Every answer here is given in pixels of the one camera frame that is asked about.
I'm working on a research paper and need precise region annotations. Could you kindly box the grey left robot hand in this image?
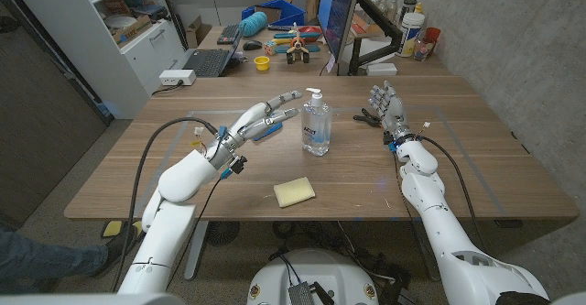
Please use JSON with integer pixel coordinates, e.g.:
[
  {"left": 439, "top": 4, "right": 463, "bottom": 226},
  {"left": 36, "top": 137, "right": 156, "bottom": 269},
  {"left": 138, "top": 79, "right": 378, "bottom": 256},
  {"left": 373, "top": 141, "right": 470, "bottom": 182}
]
[{"left": 205, "top": 90, "right": 304, "bottom": 171}]

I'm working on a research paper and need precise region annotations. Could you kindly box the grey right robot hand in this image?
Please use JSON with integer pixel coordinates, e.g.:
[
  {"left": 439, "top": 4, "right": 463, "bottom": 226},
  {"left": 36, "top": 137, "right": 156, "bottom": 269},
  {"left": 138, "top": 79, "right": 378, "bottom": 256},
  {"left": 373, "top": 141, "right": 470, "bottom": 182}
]
[{"left": 368, "top": 80, "right": 414, "bottom": 144}]

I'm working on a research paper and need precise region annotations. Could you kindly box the white power strip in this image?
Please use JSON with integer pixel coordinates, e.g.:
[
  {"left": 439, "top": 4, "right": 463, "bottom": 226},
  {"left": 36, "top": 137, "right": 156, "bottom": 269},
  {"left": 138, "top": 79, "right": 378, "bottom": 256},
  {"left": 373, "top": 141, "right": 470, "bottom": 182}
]
[{"left": 158, "top": 69, "right": 197, "bottom": 87}]

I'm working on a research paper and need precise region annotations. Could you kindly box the black orange spring clamp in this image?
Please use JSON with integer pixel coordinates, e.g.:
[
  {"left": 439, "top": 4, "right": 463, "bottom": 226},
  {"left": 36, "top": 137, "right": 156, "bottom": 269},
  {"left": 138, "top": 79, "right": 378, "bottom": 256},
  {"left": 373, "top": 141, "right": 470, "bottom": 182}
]
[{"left": 353, "top": 107, "right": 384, "bottom": 129}]

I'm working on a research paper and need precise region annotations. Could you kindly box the flat white box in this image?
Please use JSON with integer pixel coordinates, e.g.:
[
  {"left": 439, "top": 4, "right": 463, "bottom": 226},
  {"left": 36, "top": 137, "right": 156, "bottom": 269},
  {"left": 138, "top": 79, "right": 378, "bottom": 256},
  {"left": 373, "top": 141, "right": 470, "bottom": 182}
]
[{"left": 365, "top": 62, "right": 398, "bottom": 77}]

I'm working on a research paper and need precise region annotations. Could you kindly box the open cardboard box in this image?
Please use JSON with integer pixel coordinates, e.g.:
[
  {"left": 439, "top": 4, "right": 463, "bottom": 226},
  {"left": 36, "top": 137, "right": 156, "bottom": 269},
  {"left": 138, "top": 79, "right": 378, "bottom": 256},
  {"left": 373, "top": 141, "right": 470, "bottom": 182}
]
[{"left": 185, "top": 15, "right": 212, "bottom": 49}]

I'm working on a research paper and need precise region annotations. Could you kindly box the white shelf cabinet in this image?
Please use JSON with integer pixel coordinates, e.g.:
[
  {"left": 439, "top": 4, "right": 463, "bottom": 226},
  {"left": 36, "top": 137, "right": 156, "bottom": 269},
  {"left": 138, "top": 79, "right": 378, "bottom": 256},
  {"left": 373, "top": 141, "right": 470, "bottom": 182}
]
[{"left": 4, "top": 0, "right": 191, "bottom": 121}]

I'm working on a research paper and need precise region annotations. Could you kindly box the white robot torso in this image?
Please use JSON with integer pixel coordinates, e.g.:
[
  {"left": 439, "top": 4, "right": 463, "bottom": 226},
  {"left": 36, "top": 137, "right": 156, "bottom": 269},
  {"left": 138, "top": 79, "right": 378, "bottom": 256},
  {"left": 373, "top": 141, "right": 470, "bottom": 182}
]
[{"left": 246, "top": 248, "right": 380, "bottom": 305}]

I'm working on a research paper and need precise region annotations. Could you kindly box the yellow sponge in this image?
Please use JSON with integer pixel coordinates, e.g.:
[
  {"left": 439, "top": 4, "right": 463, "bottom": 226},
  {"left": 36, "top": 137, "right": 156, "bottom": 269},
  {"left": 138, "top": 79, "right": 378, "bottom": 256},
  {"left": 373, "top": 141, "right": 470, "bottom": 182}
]
[{"left": 273, "top": 176, "right": 317, "bottom": 209}]

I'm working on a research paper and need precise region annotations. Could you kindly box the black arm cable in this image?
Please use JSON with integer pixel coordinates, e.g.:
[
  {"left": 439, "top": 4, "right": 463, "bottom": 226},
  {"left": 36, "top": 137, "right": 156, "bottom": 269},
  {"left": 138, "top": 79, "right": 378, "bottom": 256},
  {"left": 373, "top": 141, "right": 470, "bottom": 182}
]
[
  {"left": 111, "top": 116, "right": 219, "bottom": 293},
  {"left": 417, "top": 134, "right": 487, "bottom": 252}
]

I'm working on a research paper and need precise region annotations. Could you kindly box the teal yarn ball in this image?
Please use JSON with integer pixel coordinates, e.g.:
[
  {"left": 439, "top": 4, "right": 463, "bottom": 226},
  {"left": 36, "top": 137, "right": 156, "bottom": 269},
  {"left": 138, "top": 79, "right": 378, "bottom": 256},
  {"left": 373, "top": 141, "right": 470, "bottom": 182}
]
[{"left": 238, "top": 11, "right": 269, "bottom": 38}]

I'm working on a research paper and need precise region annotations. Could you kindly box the black keyboard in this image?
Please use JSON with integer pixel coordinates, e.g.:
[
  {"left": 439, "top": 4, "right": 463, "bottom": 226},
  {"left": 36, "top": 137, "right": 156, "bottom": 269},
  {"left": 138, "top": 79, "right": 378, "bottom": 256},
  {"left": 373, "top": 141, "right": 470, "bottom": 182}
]
[{"left": 216, "top": 23, "right": 241, "bottom": 46}]

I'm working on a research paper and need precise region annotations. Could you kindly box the black laptop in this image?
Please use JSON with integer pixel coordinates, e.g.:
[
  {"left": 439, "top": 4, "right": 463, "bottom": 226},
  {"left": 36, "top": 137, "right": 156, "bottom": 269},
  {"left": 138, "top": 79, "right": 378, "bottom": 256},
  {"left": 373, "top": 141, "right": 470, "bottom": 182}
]
[{"left": 181, "top": 29, "right": 244, "bottom": 78}]

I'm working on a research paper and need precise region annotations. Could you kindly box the clear pump dispenser bottle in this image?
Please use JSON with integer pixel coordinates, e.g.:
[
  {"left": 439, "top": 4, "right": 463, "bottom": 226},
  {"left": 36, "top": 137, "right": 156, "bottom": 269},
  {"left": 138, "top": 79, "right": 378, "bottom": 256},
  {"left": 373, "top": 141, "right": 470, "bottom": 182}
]
[{"left": 300, "top": 87, "right": 334, "bottom": 158}]

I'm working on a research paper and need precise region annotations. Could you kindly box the round black floor fan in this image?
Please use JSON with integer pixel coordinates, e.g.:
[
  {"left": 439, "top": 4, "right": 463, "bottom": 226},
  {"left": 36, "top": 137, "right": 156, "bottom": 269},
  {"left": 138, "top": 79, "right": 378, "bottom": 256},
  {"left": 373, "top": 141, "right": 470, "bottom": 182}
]
[{"left": 205, "top": 221, "right": 241, "bottom": 247}]

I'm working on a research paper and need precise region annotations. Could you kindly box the blue plastic bin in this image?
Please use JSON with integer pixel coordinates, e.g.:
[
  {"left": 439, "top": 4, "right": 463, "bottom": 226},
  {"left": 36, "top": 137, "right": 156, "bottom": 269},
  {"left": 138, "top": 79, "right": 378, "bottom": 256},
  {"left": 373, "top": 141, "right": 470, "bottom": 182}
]
[{"left": 241, "top": 0, "right": 307, "bottom": 27}]

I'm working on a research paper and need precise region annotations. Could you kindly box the red cup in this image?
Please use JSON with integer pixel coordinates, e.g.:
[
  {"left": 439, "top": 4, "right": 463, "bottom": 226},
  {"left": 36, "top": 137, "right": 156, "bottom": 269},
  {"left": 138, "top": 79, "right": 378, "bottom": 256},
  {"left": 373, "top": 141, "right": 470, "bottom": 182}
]
[{"left": 423, "top": 27, "right": 442, "bottom": 55}]

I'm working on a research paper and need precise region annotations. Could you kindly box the computer monitor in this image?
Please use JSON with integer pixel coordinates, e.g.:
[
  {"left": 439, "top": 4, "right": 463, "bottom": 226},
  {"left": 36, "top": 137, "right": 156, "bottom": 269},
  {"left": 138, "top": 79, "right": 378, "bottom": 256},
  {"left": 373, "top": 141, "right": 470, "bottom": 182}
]
[{"left": 317, "top": 0, "right": 363, "bottom": 76}]

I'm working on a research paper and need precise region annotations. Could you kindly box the yellow floor pad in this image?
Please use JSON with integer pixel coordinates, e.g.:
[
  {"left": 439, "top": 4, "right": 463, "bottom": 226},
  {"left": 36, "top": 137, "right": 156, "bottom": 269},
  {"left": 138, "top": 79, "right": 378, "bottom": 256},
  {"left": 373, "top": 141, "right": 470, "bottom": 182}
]
[{"left": 101, "top": 220, "right": 146, "bottom": 241}]

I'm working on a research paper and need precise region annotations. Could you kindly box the clear glass jar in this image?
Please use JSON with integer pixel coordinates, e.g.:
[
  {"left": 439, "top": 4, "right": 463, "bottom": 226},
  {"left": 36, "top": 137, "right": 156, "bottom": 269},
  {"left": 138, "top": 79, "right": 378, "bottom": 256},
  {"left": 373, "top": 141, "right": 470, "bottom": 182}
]
[{"left": 414, "top": 38, "right": 436, "bottom": 62}]

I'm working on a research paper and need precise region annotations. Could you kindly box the wooden toy airplane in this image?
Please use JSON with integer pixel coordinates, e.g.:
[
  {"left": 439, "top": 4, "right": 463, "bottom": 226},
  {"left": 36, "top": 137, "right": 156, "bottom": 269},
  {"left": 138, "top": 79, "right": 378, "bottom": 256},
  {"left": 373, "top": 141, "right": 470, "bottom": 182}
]
[{"left": 273, "top": 22, "right": 322, "bottom": 65}]

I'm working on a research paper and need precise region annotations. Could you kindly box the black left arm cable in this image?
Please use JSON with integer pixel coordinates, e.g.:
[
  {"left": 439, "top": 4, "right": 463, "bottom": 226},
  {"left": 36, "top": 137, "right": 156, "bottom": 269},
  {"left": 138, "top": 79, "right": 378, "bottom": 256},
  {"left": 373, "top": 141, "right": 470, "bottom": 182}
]
[{"left": 111, "top": 116, "right": 219, "bottom": 293}]

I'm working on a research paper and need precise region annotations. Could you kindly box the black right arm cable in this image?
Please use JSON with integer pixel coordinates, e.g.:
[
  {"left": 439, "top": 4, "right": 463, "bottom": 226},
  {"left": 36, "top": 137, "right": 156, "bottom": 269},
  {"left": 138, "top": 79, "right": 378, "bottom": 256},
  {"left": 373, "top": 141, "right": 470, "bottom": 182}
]
[{"left": 417, "top": 134, "right": 487, "bottom": 252}]

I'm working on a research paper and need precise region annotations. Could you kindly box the large white canister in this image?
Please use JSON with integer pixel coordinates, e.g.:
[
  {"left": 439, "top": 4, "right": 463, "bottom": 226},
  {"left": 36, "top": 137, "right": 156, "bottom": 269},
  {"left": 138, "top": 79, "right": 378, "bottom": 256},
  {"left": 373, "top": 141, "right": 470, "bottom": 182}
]
[{"left": 396, "top": 12, "right": 426, "bottom": 59}]

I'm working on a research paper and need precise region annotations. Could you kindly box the black shoe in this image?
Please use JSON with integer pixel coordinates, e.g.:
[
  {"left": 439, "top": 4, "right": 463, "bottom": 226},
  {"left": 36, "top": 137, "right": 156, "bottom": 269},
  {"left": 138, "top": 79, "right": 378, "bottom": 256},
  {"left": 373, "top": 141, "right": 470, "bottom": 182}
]
[{"left": 93, "top": 224, "right": 138, "bottom": 278}]

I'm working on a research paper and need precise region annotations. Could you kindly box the person leg in jeans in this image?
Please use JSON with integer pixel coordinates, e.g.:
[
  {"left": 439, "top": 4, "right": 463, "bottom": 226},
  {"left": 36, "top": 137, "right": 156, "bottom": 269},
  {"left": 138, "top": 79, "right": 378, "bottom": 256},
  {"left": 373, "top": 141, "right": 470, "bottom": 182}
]
[{"left": 0, "top": 226, "right": 111, "bottom": 293}]

